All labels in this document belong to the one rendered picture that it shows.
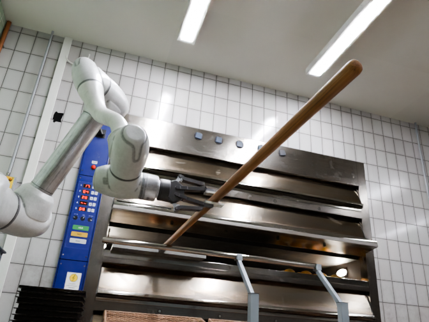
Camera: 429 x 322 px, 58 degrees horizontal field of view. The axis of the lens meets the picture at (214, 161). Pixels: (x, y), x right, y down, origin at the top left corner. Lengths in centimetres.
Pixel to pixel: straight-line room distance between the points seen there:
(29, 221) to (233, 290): 133
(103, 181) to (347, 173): 226
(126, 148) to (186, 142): 158
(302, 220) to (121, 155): 188
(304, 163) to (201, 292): 124
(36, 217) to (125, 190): 56
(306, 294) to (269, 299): 28
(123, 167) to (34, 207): 62
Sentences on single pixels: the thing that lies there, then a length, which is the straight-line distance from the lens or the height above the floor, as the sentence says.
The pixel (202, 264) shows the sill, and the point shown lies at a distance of 246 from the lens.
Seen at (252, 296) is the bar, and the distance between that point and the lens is 189.
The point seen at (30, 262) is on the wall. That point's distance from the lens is 239.
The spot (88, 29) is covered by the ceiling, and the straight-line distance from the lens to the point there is 290.
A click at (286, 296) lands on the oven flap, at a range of 265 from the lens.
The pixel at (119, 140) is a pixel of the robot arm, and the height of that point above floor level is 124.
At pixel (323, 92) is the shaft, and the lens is 78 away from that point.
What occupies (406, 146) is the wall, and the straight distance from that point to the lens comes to 369.
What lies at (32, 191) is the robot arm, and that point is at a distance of 171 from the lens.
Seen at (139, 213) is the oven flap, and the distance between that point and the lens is 231.
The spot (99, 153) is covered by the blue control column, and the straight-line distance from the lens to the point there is 253.
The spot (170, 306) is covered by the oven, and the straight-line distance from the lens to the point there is 239.
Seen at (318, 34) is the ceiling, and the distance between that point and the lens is 275.
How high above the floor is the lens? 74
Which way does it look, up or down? 25 degrees up
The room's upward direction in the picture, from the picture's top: 4 degrees clockwise
